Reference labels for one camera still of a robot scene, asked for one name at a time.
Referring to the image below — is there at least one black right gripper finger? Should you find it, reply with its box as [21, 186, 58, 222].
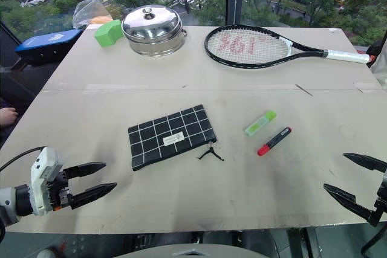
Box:
[323, 183, 379, 225]
[343, 153, 387, 173]

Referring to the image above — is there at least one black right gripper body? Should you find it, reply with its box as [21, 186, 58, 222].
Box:
[373, 169, 387, 227]

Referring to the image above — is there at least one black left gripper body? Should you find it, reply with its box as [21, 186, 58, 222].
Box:
[45, 170, 75, 211]

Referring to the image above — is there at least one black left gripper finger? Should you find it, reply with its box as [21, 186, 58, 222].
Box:
[63, 162, 107, 180]
[70, 182, 118, 210]

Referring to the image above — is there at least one black grid-pattern pouch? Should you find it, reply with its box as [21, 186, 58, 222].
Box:
[128, 104, 218, 172]

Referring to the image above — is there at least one blue device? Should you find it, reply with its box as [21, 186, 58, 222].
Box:
[15, 28, 83, 66]

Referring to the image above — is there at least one bystander hand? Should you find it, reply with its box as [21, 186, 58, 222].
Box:
[0, 108, 19, 128]

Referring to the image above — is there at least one red black marker pen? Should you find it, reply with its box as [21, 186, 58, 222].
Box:
[257, 126, 293, 156]

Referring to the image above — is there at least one green highlighter pen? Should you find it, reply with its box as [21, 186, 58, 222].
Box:
[244, 111, 277, 136]

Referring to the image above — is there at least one grey rounded robot body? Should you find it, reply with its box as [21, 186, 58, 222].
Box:
[114, 242, 270, 258]

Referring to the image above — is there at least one green foam block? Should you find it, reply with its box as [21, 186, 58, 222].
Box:
[94, 19, 123, 48]

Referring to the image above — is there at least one orange object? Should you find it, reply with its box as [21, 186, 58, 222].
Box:
[89, 15, 111, 25]

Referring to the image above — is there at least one stainless steel steamer pot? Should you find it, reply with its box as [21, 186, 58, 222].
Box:
[121, 5, 187, 57]

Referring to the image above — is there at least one clear plastic bag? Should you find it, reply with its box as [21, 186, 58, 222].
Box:
[73, 0, 111, 29]

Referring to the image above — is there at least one black white tennis racket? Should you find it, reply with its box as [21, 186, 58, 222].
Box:
[204, 25, 372, 69]

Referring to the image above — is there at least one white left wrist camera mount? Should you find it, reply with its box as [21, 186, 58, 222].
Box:
[28, 146, 64, 216]

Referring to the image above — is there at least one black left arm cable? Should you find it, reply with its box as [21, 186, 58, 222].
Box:
[0, 146, 45, 173]

